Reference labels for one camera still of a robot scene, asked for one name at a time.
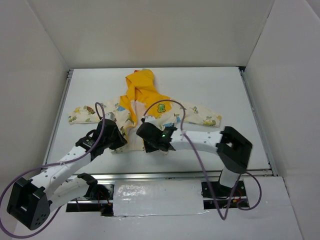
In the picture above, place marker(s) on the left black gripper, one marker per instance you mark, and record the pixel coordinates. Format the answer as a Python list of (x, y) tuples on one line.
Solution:
[(116, 137)]

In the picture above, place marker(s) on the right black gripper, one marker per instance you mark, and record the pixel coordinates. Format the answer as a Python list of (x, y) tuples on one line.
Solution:
[(146, 135)]

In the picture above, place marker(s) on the yellow hooded printed child jacket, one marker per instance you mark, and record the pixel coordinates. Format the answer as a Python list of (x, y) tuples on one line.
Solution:
[(142, 98)]

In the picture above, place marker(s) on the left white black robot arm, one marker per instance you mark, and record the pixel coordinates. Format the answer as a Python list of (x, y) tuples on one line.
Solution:
[(32, 200)]

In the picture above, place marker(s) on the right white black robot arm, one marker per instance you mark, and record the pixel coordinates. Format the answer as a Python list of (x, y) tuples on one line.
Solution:
[(233, 149)]

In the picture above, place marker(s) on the white foil covered panel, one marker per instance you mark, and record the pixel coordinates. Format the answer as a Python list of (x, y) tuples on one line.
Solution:
[(157, 198)]

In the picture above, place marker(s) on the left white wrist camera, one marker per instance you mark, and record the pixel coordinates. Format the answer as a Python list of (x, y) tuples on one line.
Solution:
[(110, 116)]

